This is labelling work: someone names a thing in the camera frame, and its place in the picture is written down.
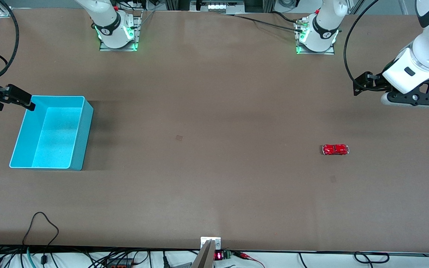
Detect red beetle toy car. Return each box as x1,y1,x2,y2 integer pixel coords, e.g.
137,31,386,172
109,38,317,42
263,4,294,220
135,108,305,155
322,144,350,156

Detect blue plastic box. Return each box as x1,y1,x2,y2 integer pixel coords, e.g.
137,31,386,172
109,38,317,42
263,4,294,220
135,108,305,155
9,96,94,171

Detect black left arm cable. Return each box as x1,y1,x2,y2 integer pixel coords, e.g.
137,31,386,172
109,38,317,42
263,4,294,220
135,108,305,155
344,0,386,92

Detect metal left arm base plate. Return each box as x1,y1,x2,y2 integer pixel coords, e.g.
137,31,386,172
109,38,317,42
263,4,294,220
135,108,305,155
295,17,336,55

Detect black cable across table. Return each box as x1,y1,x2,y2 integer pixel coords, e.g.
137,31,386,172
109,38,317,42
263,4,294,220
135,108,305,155
214,11,306,33

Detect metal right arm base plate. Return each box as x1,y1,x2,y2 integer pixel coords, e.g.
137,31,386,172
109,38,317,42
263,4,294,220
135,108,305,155
99,11,143,52

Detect teal cable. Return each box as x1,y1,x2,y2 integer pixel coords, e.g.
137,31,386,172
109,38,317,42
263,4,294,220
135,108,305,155
26,246,37,268

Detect thin black looped cable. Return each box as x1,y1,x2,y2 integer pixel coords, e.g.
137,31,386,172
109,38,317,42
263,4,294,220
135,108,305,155
22,212,59,265

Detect aluminium frame structure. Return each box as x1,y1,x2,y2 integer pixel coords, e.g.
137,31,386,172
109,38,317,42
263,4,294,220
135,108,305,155
164,0,274,12

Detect black coiled cable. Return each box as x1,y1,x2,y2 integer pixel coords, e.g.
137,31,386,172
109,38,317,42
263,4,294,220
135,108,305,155
353,252,391,265

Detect red clip lead wire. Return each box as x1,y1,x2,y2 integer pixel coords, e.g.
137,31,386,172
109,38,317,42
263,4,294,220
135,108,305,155
233,251,266,268

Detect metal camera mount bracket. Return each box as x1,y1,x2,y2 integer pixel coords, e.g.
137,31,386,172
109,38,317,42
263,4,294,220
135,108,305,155
191,237,222,268

